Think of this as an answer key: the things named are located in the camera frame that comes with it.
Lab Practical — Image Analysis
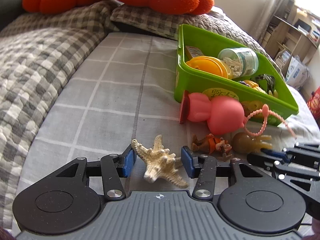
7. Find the small brown figurine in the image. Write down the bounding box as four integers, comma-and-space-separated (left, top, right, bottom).
191, 133, 233, 161

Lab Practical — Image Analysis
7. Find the amber hand-shaped toy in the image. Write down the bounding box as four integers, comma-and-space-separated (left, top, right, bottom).
231, 132, 273, 154

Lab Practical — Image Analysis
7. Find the beige starfish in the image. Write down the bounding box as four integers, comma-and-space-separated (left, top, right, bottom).
131, 134, 189, 189

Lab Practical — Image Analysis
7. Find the pink rubber toy figure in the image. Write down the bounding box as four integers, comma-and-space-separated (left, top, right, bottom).
179, 90, 297, 138

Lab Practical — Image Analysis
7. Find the grey transparent hair claw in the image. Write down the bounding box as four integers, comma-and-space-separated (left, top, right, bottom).
254, 74, 275, 95

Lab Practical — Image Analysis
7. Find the yellow corn toy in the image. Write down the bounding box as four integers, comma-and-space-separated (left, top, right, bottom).
243, 80, 266, 94

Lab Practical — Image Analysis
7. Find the clear cotton swab jar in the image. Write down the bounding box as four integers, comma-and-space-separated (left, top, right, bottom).
217, 48, 259, 79

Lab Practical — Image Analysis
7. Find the yellow toy pot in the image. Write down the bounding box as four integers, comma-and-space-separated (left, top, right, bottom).
186, 56, 233, 79

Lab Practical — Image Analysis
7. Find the grey grid bedsheet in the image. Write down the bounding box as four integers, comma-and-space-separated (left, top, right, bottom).
15, 31, 320, 240

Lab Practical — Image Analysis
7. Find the white paper bag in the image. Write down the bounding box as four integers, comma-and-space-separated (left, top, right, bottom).
285, 56, 310, 90

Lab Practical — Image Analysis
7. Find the wooden shelf unit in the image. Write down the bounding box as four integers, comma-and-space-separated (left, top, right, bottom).
262, 0, 319, 72

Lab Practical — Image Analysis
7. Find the grey checked quilt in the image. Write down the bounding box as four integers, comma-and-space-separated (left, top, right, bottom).
0, 0, 286, 230

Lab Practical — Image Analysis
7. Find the grey sofa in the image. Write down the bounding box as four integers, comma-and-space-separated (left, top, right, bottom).
0, 0, 24, 30

